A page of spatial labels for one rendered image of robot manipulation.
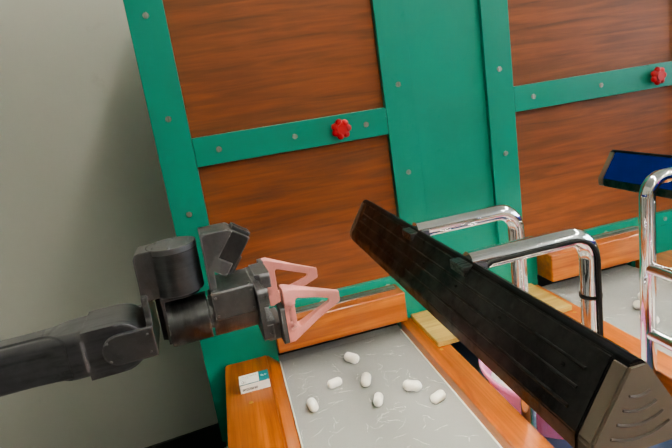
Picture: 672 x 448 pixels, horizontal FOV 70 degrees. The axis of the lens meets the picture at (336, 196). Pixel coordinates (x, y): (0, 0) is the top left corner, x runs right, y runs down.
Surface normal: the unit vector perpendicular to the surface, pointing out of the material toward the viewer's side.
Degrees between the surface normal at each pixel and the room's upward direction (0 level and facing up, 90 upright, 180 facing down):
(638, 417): 90
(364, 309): 90
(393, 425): 0
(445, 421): 0
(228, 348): 90
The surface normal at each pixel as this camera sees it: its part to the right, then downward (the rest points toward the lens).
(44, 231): 0.32, 0.15
